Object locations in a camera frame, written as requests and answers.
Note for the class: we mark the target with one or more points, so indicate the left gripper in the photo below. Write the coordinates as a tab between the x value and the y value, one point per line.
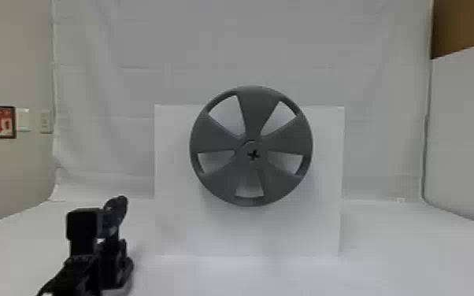
115	264

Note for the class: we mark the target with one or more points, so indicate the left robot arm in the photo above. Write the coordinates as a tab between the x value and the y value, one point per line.
68	277

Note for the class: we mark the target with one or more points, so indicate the grey wheel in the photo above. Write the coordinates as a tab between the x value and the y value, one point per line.
220	137

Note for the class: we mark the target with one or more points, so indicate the white wall switch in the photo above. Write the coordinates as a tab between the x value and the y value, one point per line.
23	120
46	121

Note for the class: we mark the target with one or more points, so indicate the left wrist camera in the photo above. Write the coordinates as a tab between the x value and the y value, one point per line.
82	227

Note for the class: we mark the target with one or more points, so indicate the white panel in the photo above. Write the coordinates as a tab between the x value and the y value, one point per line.
179	225
464	132

